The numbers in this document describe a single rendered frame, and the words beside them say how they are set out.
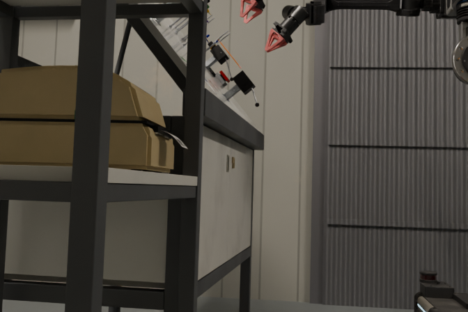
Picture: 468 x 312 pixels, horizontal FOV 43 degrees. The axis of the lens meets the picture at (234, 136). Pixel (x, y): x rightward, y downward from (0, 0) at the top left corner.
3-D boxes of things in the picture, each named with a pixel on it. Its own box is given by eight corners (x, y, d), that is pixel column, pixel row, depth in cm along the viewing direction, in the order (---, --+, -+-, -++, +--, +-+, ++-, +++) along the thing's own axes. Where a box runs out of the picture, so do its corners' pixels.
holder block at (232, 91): (241, 118, 192) (265, 99, 191) (218, 89, 194) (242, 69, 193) (243, 120, 197) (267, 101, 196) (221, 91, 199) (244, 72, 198)
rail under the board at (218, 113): (263, 150, 253) (264, 134, 253) (205, 115, 137) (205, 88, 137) (251, 150, 254) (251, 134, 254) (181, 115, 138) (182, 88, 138)
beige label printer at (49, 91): (175, 175, 125) (178, 82, 127) (150, 173, 104) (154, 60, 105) (35, 171, 128) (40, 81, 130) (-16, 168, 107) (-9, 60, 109)
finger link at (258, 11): (234, 14, 228) (246, -7, 229) (239, 22, 235) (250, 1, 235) (248, 20, 225) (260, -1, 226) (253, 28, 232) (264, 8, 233)
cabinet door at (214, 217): (227, 261, 192) (231, 138, 195) (186, 288, 138) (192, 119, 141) (221, 260, 192) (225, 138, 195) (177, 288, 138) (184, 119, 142)
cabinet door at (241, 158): (252, 246, 246) (254, 150, 249) (229, 261, 192) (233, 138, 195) (246, 245, 246) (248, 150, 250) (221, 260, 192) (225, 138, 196)
